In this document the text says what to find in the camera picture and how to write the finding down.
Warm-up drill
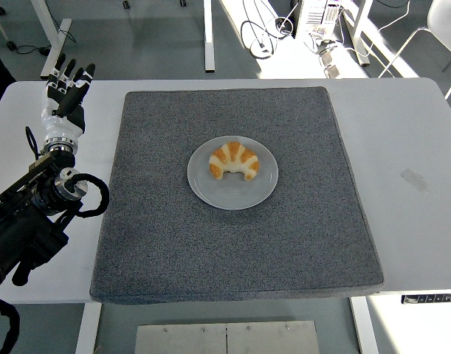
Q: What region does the grey round plate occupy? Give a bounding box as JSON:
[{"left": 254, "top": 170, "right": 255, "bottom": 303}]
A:
[{"left": 186, "top": 135, "right": 280, "bottom": 212}]

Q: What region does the white chair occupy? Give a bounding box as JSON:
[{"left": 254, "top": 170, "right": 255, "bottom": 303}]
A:
[{"left": 378, "top": 0, "right": 451, "bottom": 100}]

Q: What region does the white background table post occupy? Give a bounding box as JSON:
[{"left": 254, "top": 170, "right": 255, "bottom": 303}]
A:
[{"left": 203, "top": 0, "right": 216, "bottom": 73}]

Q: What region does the croissant bread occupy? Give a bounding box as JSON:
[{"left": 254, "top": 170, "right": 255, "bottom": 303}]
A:
[{"left": 208, "top": 141, "right": 261, "bottom": 181}]

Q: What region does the computer tower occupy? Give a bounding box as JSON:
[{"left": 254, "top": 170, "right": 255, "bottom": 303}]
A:
[{"left": 294, "top": 0, "right": 347, "bottom": 38}]

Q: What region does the white floor cable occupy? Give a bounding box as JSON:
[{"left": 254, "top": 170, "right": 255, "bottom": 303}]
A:
[{"left": 368, "top": 0, "right": 411, "bottom": 51}]

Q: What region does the grey metal plate with screws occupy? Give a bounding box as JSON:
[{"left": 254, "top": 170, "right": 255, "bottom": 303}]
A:
[{"left": 134, "top": 320, "right": 321, "bottom": 354}]

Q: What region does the black floor cable with plug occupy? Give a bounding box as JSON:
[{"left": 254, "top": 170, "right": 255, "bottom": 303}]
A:
[{"left": 16, "top": 44, "right": 52, "bottom": 57}]

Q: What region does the black floor cable loop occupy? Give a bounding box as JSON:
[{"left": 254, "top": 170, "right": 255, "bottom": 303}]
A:
[{"left": 240, "top": 16, "right": 296, "bottom": 60}]

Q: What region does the black table control panel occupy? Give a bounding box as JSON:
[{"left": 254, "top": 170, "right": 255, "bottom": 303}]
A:
[{"left": 401, "top": 294, "right": 451, "bottom": 305}]

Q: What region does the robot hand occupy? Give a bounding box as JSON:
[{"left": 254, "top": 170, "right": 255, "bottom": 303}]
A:
[{"left": 40, "top": 52, "right": 97, "bottom": 139}]

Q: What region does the white background table leg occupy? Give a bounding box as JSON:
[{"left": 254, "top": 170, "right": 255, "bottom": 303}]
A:
[
  {"left": 30, "top": 0, "right": 73, "bottom": 80},
  {"left": 348, "top": 0, "right": 373, "bottom": 67}
]

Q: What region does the grey felt mat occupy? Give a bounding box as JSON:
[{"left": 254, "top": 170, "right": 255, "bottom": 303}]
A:
[{"left": 89, "top": 86, "right": 385, "bottom": 305}]

